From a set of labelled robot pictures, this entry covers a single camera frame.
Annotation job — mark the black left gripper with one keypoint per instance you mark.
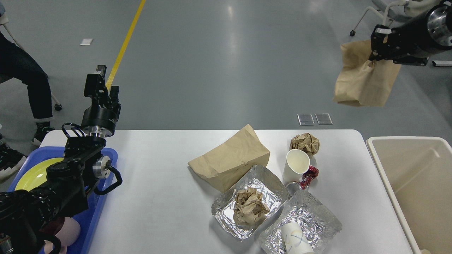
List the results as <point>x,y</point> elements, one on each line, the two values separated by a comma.
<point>98,120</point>

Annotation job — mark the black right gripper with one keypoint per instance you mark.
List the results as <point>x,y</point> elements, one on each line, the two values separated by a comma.
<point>415,41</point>

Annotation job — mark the small brown paper bag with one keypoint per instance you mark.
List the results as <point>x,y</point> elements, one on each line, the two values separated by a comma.
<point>363,82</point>

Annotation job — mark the yellow plastic plate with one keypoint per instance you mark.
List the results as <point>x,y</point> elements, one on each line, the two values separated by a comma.
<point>35,174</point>

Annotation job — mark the brown paper ball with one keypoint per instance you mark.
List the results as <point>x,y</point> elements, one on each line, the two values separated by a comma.
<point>249,208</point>
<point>305,142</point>

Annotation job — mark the pink mug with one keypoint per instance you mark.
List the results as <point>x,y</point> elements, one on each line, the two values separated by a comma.
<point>66,229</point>

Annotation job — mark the crushed red drink can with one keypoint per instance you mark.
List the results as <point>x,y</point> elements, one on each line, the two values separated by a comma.
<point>294,186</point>

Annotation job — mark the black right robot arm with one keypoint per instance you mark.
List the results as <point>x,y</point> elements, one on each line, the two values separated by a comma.
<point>416,40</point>

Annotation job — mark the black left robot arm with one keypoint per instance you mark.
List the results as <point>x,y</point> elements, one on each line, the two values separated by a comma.
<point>69,183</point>

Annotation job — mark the grey bar on floor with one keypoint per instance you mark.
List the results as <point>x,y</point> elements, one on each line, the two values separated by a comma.
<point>442,63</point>

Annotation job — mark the white wheeled chair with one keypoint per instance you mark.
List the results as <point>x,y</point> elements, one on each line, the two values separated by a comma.
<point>396,10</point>

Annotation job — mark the seated person in dark clothes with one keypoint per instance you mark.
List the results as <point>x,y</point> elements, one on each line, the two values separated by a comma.
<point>16,63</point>

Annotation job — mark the right metal floor plate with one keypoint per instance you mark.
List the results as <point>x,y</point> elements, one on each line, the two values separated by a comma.
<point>324,119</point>

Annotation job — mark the metal floor plate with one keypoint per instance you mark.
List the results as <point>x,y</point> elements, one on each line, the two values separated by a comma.
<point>324,119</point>
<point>306,120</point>

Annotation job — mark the left metal floor plate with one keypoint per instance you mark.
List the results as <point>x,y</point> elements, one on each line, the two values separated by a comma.
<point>306,120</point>

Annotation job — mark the beige plastic bin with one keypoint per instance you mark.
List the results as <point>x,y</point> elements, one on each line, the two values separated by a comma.
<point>417,173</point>

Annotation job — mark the large brown paper bag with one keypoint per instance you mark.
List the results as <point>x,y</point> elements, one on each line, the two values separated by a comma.
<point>225,165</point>

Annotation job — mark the foil tray with paper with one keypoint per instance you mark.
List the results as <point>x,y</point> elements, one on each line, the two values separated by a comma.
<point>274,195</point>

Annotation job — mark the foil tray with cup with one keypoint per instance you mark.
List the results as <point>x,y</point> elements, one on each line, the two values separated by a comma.
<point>316,221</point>

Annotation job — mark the white paper cup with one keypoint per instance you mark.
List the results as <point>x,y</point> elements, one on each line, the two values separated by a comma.
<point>294,239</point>

